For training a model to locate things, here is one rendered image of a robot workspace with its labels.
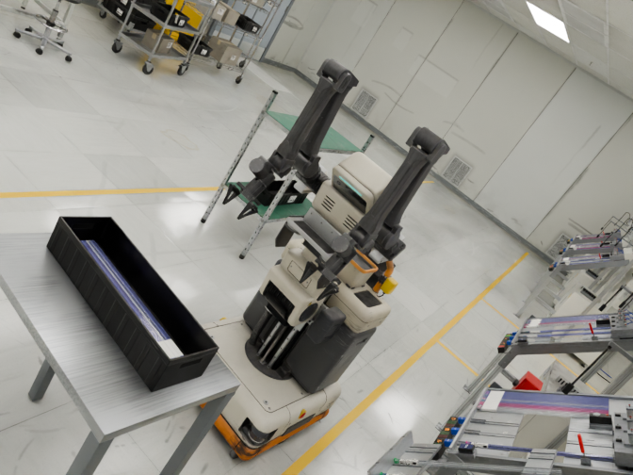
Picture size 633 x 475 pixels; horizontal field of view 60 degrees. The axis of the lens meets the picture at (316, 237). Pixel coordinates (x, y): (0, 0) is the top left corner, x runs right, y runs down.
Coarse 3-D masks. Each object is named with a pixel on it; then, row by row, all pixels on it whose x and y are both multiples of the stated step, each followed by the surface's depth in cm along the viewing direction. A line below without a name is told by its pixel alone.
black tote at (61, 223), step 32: (64, 224) 155; (96, 224) 168; (64, 256) 155; (128, 256) 166; (96, 288) 148; (160, 288) 158; (128, 320) 141; (160, 320) 159; (192, 320) 152; (128, 352) 141; (160, 352) 134; (192, 352) 152; (160, 384) 137
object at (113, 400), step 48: (0, 240) 152; (48, 240) 163; (48, 288) 147; (48, 336) 134; (96, 336) 142; (48, 384) 210; (96, 384) 130; (144, 384) 138; (192, 384) 147; (240, 384) 157; (96, 432) 121; (192, 432) 163
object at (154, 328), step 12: (84, 240) 164; (96, 252) 163; (108, 264) 162; (108, 276) 157; (120, 276) 160; (120, 288) 155; (132, 300) 154; (144, 312) 153; (144, 324) 149; (156, 324) 151; (156, 336) 147; (168, 336) 150; (168, 348) 146
